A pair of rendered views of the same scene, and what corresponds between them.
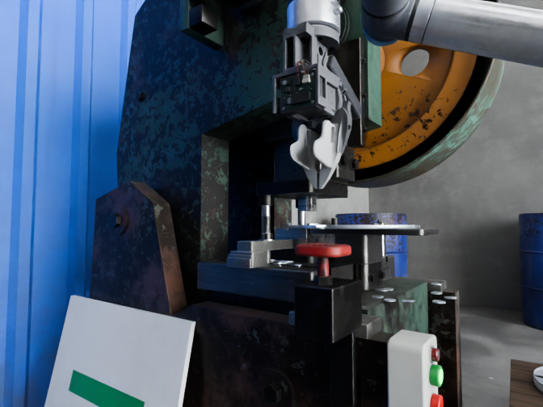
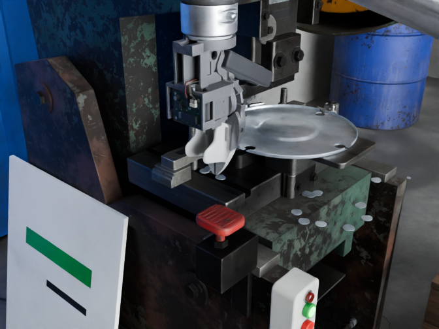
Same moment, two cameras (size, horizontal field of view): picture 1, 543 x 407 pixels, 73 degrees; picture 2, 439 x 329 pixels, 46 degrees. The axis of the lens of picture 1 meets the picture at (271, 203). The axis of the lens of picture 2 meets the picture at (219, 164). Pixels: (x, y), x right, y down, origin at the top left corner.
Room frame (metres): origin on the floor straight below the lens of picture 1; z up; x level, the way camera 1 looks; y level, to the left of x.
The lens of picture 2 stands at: (-0.18, -0.14, 1.20)
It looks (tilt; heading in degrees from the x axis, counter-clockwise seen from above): 26 degrees down; 6
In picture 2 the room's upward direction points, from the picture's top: straight up
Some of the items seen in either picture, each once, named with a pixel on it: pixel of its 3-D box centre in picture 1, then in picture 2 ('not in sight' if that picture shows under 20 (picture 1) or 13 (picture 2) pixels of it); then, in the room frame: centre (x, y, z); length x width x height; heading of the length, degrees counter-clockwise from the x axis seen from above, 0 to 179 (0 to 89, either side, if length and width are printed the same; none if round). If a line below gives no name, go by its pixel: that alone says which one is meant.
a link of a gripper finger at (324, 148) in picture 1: (322, 153); (215, 152); (0.50, -0.07, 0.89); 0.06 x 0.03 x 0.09; 144
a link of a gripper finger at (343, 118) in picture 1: (334, 123); (228, 120); (0.51, -0.09, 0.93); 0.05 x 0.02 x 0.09; 54
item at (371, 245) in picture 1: (372, 256); (304, 162); (0.82, -0.23, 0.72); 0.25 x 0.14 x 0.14; 53
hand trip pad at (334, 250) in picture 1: (322, 270); (220, 235); (0.53, -0.07, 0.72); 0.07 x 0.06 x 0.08; 53
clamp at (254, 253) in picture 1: (263, 239); (190, 147); (0.79, 0.02, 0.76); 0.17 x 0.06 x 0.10; 143
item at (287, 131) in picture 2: (351, 226); (287, 128); (0.85, -0.19, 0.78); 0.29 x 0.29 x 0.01
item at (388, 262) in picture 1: (305, 270); (241, 157); (0.93, -0.09, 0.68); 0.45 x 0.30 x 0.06; 143
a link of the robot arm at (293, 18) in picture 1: (315, 24); (210, 19); (0.51, -0.06, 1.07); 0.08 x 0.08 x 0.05
